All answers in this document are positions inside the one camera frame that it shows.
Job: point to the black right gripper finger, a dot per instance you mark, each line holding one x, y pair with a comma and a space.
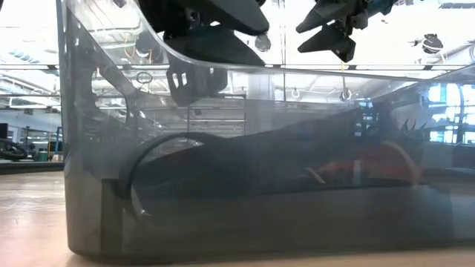
330, 41
326, 13

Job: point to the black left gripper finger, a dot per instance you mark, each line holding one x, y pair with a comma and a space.
215, 48
237, 16

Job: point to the orange rubber band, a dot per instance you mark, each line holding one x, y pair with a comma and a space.
382, 163

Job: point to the clear grey plastic bin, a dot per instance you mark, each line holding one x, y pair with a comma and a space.
92, 222

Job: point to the black rubber band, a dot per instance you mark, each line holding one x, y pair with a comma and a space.
128, 167

